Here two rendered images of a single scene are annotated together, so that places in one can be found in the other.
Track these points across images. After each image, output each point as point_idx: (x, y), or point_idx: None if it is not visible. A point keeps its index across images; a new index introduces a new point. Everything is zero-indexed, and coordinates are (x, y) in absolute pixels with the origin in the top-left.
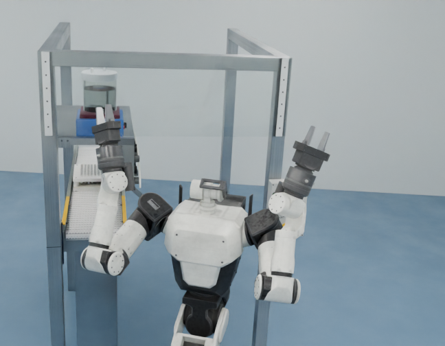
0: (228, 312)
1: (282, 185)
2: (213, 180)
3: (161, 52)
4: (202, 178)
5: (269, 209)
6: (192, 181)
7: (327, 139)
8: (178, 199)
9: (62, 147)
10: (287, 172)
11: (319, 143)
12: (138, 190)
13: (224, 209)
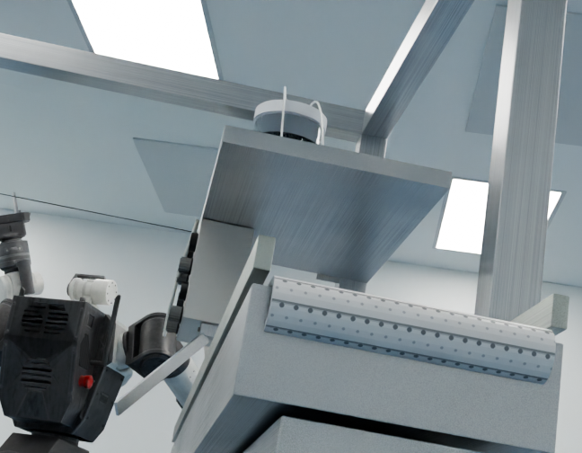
0: None
1: (30, 263)
2: (91, 275)
3: (179, 71)
4: (104, 276)
5: (42, 291)
6: (115, 282)
7: None
8: (116, 317)
9: (330, 280)
10: (28, 248)
11: None
12: (154, 371)
13: (59, 314)
